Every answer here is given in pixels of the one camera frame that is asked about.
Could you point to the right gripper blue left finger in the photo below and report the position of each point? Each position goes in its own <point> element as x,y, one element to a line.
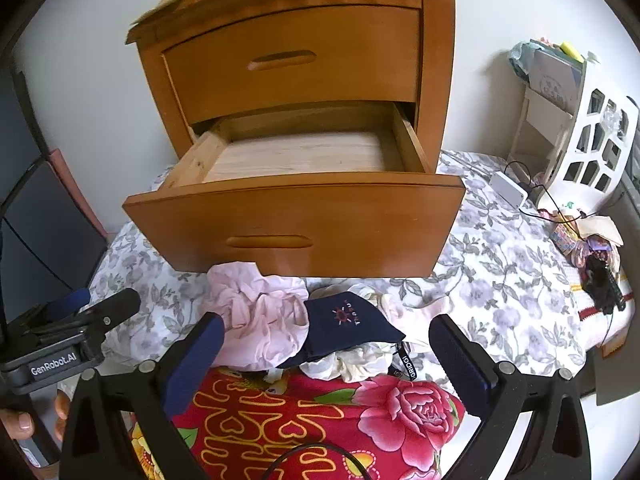
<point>186,363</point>

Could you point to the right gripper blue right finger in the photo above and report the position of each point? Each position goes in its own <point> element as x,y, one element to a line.
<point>457,356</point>

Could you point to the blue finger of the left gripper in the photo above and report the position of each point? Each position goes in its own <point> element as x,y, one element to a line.
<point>112,311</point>
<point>68,305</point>

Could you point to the pink cloth garment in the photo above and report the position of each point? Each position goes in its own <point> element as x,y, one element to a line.
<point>265,318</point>

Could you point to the cream mesh cloth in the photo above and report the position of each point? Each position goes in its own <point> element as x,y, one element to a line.
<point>353,365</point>

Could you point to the white cloth garment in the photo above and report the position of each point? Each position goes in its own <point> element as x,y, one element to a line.
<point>396,312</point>

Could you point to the wooden drawer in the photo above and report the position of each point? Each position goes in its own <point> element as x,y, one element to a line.
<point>332,53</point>
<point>335,190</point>

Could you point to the dark blue cabinet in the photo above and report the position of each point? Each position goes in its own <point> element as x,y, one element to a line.
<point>49,247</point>

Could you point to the red floral blanket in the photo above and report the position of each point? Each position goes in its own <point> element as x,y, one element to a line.
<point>384,427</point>

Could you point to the black remote and pouch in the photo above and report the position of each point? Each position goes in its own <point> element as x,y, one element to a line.
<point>599,283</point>

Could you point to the pile of small trinkets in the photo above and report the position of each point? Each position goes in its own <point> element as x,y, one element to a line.
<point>578,238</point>

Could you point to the white power adapter box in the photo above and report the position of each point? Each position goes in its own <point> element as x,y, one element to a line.
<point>508,190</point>

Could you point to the white cutout storage rack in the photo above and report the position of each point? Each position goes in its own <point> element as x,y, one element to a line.
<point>575,132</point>

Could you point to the wooden nightstand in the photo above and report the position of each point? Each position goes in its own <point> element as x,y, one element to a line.
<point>188,19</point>

